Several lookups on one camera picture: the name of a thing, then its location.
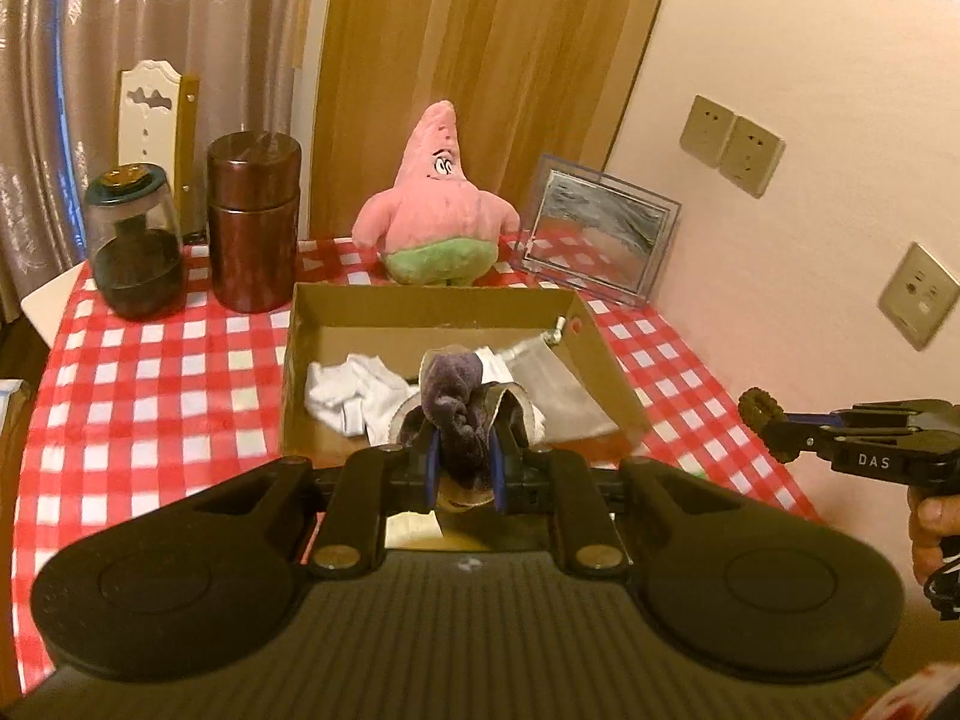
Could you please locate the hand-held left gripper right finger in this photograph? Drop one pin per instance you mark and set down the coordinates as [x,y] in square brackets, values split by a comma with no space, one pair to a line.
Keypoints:
[499,469]

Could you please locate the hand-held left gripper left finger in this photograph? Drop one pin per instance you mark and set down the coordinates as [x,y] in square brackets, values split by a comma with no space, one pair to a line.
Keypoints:
[431,465]

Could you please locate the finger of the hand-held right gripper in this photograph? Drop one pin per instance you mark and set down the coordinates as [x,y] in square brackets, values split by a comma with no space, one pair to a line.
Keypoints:
[802,439]
[814,416]

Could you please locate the dark grey plush cloth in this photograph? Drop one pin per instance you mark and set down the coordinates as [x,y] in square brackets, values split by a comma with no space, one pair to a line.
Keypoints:
[457,397]

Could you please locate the white sock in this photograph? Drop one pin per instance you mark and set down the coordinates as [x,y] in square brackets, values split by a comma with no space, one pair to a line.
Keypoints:
[345,390]

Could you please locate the cardboard box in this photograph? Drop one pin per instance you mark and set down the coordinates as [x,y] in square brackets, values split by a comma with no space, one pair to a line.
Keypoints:
[420,311]

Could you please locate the person's right hand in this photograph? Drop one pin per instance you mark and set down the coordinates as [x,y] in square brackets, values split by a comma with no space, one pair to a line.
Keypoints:
[934,521]

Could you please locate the pink starfish plush toy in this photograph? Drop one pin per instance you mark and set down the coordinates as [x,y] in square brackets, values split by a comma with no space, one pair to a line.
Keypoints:
[427,202]

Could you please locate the red checkered tablecloth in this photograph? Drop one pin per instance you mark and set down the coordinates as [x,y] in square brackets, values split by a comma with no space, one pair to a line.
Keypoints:
[150,405]

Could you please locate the brown cylindrical canister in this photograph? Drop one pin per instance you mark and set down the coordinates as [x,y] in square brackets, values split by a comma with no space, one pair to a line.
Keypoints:
[251,240]

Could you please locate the glass jar dark contents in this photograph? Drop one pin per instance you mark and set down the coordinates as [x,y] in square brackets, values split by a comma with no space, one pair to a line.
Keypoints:
[135,270]

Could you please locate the blue patterned bed sheet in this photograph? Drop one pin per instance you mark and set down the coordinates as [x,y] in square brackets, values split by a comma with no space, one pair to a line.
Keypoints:
[11,390]

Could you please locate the wooden door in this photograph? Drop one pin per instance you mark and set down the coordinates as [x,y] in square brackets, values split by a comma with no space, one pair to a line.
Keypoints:
[487,30]

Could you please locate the patterned grey curtain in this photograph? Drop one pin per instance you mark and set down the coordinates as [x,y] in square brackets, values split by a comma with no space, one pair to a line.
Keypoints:
[75,52]

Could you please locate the clear acrylic picture frame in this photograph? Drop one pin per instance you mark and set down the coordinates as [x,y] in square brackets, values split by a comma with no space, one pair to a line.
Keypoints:
[600,232]

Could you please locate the beige wall socket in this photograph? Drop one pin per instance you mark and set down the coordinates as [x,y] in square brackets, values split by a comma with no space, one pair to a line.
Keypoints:
[752,157]
[706,131]

